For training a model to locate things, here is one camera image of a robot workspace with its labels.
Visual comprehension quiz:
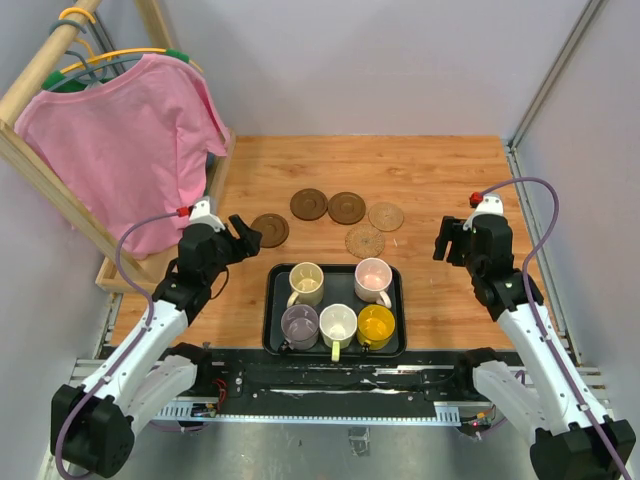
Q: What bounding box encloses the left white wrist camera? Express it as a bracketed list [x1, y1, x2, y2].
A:
[177, 196, 226, 232]

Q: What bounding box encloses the purple cable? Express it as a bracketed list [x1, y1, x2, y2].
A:
[53, 209, 182, 480]
[482, 177, 635, 480]

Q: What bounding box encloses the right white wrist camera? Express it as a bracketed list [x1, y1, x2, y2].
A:
[469, 192, 504, 216]

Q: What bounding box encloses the brown wooden coaster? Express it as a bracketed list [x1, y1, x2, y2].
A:
[290, 188, 328, 221]
[328, 191, 366, 225]
[251, 213, 289, 248]

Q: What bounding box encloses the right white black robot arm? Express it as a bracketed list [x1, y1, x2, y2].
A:
[433, 213, 636, 479]

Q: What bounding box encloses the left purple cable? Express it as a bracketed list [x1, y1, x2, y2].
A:
[53, 209, 182, 480]

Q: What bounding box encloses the white mug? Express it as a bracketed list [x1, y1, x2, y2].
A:
[319, 304, 357, 363]

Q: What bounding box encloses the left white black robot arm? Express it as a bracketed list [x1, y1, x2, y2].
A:
[50, 214, 262, 479]

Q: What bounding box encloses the woven rattan coaster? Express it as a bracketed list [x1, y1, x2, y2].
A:
[345, 225, 385, 259]
[368, 202, 404, 232]

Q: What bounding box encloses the yellow green hanger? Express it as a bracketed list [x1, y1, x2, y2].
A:
[41, 1, 203, 92]

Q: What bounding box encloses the black plastic tray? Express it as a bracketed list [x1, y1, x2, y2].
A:
[263, 264, 407, 362]

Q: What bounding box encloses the pink t-shirt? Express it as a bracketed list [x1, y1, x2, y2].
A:
[14, 54, 230, 259]

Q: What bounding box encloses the aluminium frame post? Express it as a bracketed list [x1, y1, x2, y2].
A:
[504, 0, 608, 152]

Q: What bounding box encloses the grey hanger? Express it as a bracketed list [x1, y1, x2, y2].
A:
[49, 18, 141, 91]

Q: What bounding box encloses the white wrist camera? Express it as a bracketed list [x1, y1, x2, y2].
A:
[469, 192, 504, 216]
[177, 196, 226, 232]

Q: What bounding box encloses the pink mug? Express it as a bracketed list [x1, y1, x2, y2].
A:
[354, 258, 393, 309]

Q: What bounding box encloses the cream yellow mug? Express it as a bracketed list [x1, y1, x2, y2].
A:
[287, 262, 324, 308]

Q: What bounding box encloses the wooden clothes rack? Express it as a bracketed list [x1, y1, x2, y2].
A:
[0, 0, 237, 296]

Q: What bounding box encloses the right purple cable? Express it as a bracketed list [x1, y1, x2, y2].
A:
[482, 177, 635, 480]

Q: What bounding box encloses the lilac mug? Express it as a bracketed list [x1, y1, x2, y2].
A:
[278, 304, 319, 354]

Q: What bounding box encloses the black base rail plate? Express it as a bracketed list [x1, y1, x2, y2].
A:
[170, 343, 488, 421]

